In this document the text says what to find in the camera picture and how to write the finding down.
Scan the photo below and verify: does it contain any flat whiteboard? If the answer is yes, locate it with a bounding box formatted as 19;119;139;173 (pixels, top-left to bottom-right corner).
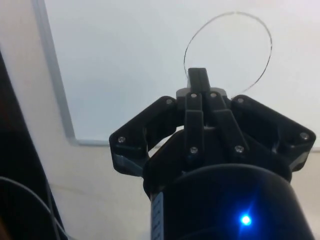
31;0;320;152

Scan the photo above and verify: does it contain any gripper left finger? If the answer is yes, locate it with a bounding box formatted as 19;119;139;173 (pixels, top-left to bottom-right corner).
109;67;205;176

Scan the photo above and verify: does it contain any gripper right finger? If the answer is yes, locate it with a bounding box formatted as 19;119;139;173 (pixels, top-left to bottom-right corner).
199;67;317;174

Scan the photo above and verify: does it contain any black cable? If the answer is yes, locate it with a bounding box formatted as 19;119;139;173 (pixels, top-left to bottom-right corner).
0;176;62;240

